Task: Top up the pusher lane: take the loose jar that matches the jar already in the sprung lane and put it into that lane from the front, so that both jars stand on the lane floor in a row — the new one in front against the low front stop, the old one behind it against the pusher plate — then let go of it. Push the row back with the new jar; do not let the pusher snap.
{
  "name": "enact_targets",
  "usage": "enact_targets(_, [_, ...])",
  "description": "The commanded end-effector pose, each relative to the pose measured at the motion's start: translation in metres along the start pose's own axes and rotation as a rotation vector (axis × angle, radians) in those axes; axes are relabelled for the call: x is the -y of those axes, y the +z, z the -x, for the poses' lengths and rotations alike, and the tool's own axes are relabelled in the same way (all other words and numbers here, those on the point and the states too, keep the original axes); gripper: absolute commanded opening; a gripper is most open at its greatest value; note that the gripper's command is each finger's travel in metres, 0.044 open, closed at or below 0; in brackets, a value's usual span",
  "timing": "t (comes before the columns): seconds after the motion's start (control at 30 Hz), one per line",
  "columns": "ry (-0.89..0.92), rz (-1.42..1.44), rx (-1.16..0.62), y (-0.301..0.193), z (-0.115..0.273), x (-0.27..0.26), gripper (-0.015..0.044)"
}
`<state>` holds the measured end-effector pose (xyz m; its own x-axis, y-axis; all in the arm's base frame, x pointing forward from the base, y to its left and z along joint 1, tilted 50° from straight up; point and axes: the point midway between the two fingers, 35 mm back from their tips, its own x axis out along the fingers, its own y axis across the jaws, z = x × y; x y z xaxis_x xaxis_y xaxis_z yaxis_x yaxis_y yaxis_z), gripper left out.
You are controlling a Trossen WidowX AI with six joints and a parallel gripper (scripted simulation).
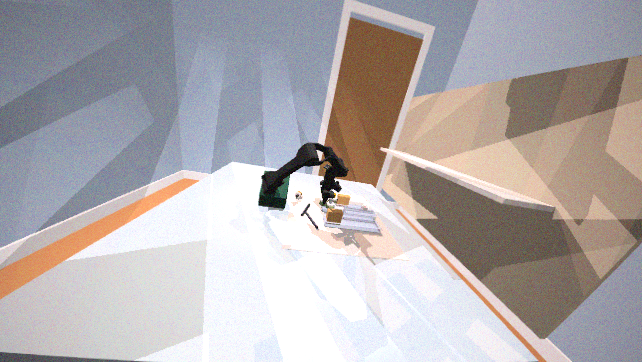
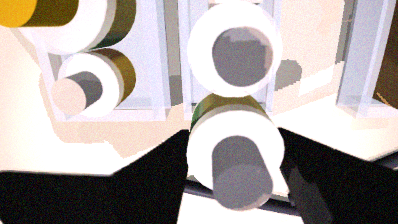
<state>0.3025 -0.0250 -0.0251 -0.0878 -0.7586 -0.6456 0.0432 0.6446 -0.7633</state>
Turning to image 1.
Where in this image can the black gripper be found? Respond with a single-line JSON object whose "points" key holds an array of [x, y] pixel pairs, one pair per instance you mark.
{"points": [[325, 189]]}

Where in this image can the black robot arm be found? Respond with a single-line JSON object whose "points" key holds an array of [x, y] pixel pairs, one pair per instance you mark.
{"points": [[306, 156]]}

